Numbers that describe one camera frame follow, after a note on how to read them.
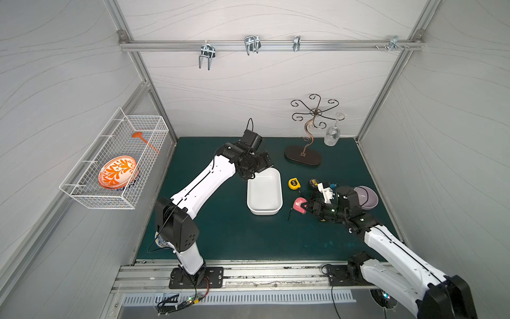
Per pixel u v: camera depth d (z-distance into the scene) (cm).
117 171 64
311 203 75
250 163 66
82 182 57
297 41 72
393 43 77
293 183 98
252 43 77
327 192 75
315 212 70
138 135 78
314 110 89
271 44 79
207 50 78
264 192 98
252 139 61
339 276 73
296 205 80
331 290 69
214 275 74
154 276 75
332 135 95
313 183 98
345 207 63
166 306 68
